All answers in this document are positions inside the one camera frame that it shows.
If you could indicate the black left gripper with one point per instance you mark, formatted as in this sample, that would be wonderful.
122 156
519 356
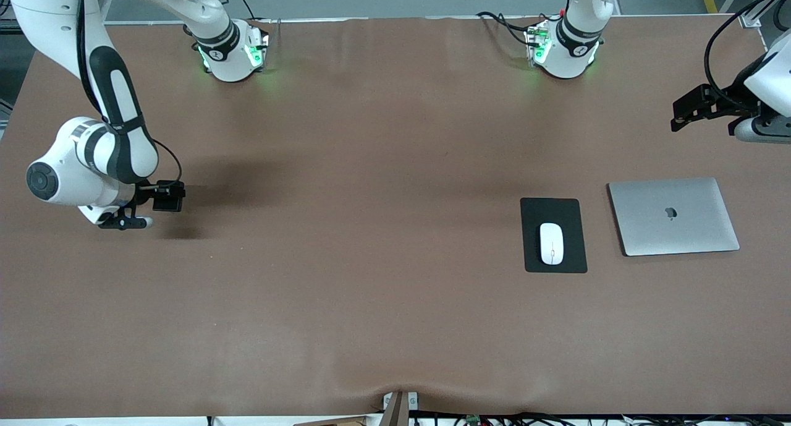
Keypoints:
731 102

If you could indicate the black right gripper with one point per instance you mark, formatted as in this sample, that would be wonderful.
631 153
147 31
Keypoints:
162 196

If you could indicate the black phone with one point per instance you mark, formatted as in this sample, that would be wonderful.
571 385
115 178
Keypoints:
165 203

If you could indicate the white computer mouse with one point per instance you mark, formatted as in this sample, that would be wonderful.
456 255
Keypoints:
551 243

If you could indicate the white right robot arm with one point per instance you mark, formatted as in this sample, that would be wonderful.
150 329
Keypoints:
65 182

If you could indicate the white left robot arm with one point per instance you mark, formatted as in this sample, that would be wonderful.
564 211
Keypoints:
571 58

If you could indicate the black mouse pad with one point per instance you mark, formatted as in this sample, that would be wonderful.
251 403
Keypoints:
559 211

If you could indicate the silver laptop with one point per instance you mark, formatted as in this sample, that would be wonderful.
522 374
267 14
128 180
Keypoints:
673 216

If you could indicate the brown table cover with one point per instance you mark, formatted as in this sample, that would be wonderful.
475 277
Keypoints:
309 302

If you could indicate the metal table clamp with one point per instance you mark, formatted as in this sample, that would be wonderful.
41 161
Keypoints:
400 407

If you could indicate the aluminium frame profile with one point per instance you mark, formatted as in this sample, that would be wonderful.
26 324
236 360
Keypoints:
757 12

